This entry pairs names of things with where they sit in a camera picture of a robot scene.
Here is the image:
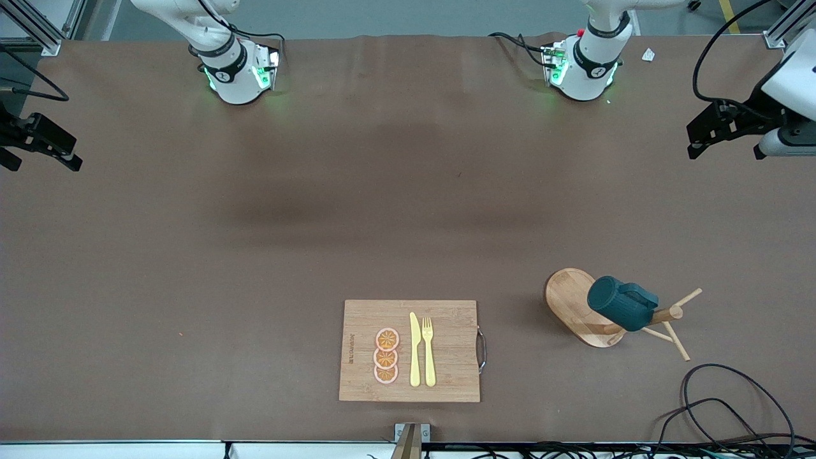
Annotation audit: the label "black cable bundle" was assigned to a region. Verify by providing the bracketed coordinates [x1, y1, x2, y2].
[367, 442, 816, 459]

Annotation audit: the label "bamboo cutting board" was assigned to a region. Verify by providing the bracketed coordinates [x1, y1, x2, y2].
[339, 300, 488, 403]

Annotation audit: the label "white table edge rail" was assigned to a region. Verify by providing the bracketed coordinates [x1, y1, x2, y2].
[0, 440, 396, 459]

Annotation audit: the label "aluminium frame profile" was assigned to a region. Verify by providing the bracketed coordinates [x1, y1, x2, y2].
[0, 0, 87, 57]
[763, 0, 807, 50]

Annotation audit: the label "black looped table cable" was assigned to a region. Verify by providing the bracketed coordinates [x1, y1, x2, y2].
[653, 363, 798, 459]

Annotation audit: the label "dark teal mug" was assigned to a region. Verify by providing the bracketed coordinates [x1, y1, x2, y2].
[586, 275, 660, 333]

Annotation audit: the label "black right base cable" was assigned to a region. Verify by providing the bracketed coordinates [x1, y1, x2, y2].
[194, 0, 286, 64]

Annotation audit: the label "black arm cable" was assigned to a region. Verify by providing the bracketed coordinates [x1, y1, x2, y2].
[692, 0, 775, 109]
[0, 41, 70, 103]

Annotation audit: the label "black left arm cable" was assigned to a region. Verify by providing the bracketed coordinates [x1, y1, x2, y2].
[692, 0, 775, 109]

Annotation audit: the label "yellow plastic knife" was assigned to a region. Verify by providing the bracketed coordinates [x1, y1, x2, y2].
[409, 312, 422, 388]

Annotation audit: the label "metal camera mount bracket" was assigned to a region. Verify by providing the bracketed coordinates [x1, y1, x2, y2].
[390, 423, 432, 459]

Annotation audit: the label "brown table mat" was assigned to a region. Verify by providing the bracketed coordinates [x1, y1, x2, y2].
[0, 33, 816, 445]

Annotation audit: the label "wooden mug rack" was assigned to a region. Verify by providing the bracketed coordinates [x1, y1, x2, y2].
[544, 268, 704, 363]

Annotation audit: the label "black base cable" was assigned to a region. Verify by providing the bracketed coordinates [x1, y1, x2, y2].
[194, 0, 286, 64]
[488, 31, 550, 68]

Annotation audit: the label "black left base cable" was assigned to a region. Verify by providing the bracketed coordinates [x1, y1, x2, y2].
[488, 31, 550, 68]

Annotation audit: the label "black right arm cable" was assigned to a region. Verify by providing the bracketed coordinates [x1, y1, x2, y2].
[0, 41, 70, 103]

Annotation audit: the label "yellow plastic fork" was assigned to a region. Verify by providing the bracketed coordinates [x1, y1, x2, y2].
[421, 317, 437, 388]

